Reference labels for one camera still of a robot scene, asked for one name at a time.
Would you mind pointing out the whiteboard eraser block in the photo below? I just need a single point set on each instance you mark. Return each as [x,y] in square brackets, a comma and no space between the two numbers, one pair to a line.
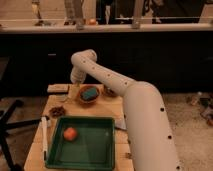
[58,88]

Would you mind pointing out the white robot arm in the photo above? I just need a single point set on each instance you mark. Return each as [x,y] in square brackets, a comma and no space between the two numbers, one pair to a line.
[150,136]

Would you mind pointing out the green plastic tray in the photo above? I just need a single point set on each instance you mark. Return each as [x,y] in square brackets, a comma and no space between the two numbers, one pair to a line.
[92,150]

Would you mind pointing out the orange bowl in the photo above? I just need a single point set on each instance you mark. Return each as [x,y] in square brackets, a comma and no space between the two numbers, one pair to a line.
[80,100]

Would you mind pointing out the teal sponge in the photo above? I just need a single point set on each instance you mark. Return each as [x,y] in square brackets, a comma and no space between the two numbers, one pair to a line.
[89,93]

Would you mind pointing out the dark brown bowl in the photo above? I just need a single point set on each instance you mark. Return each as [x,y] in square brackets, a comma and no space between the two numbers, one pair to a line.
[109,92]

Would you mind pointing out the white marker pen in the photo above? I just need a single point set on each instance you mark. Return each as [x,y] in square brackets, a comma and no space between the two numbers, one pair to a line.
[44,135]

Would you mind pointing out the orange round fruit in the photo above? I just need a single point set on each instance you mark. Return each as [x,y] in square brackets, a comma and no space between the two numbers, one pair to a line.
[70,134]

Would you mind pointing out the blue grey cloth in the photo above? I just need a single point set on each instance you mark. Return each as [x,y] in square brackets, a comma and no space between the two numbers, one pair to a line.
[120,124]

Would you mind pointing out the black office chair base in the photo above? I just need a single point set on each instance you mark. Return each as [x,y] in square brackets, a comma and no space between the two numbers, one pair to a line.
[5,126]

